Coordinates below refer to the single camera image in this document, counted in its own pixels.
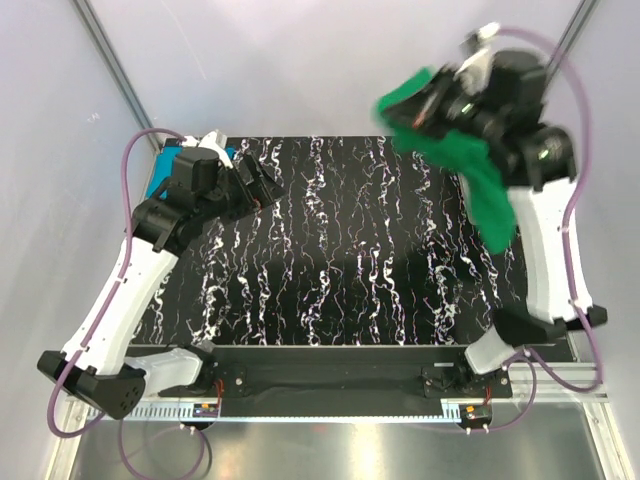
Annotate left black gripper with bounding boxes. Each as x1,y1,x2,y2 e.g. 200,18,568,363
198,151,286,225

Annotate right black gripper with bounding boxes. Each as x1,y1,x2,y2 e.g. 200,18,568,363
382,64,506,144

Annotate green t-shirt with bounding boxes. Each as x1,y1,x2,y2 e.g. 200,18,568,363
375,68,516,254

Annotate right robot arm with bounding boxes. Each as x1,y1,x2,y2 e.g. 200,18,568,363
395,47,608,397

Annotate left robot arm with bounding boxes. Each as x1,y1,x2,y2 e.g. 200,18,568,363
37,146,285,420

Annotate folded blue t-shirt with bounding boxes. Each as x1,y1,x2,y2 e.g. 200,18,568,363
145,145,234,199

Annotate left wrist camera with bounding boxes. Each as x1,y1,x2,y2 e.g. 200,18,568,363
181,130,234,169

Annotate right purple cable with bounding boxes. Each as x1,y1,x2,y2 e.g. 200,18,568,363
492,25,604,392

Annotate purple cable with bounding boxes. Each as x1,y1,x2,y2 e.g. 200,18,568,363
45,127,187,439
492,25,604,392

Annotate right corner frame post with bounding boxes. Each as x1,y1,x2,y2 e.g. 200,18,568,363
547,0,601,81

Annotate corner frame post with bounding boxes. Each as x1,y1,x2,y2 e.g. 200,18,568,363
69,0,153,130
547,0,601,81

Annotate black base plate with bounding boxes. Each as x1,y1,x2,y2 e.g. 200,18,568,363
158,344,512,418

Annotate left corner frame post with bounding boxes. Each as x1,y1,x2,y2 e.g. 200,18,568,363
69,0,153,130

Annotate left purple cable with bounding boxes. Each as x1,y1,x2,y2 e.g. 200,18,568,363
45,127,187,439

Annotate aluminium frame rail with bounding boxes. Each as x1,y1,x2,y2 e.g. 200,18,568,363
47,362,624,479

